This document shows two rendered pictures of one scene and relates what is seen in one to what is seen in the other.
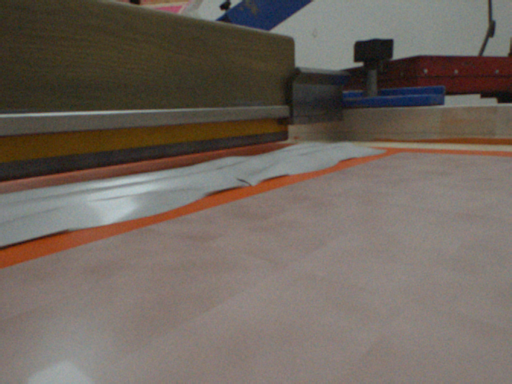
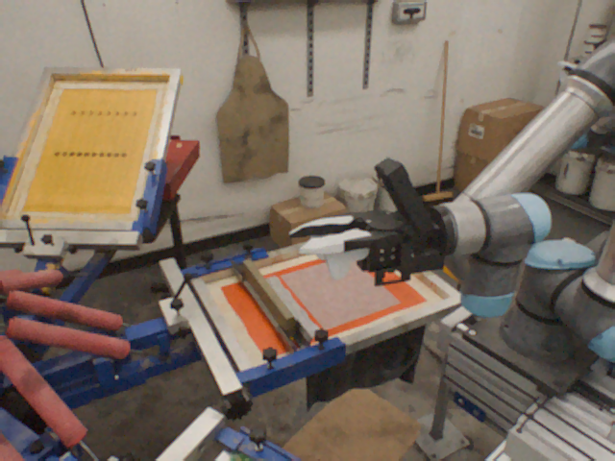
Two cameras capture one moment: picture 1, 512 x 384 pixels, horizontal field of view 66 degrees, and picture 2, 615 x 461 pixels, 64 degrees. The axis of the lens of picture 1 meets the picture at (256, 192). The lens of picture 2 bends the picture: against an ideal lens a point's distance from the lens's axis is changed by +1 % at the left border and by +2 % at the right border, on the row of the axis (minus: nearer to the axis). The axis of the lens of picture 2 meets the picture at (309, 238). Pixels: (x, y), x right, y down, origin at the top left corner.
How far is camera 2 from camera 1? 1.61 m
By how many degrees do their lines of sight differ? 65
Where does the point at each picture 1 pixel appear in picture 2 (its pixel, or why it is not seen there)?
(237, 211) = (309, 306)
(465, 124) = (276, 258)
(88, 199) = (301, 315)
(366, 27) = not seen: outside the picture
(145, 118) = not seen: hidden behind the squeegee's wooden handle
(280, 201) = (307, 303)
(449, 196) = (315, 291)
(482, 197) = (317, 289)
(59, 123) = not seen: hidden behind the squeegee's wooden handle
